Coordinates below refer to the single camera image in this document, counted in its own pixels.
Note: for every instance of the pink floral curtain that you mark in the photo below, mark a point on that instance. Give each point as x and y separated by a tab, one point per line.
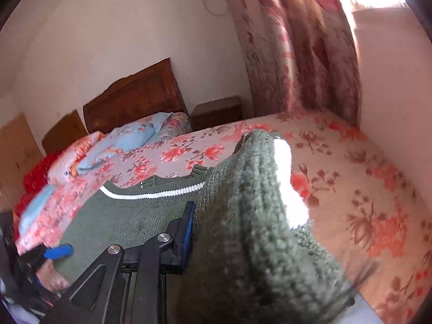
299	55

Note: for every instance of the orange floral pillow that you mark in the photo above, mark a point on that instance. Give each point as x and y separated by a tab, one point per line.
64	168

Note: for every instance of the green and white knit sweater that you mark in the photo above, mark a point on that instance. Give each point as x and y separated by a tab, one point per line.
254	257

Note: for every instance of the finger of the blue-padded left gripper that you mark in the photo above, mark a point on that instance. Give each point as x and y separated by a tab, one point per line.
59	252

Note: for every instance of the dark wooden nightstand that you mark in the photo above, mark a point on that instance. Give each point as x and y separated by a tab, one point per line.
216	113

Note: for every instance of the brown cardboard panel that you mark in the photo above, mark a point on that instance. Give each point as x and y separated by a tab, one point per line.
19	154

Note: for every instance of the red fabric beside bed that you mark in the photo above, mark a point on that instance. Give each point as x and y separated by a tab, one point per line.
34	181

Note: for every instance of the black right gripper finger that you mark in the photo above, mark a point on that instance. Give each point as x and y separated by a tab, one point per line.
128	283

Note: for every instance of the small wooden headboard panel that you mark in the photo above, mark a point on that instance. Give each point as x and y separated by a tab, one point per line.
64	133

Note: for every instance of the floral pink bed sheet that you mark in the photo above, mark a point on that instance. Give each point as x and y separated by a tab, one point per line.
360	203

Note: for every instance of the carved wooden headboard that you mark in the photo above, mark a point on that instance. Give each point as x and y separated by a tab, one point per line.
152	90

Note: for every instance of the light blue floral quilt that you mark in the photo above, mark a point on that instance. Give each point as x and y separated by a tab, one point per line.
156	128

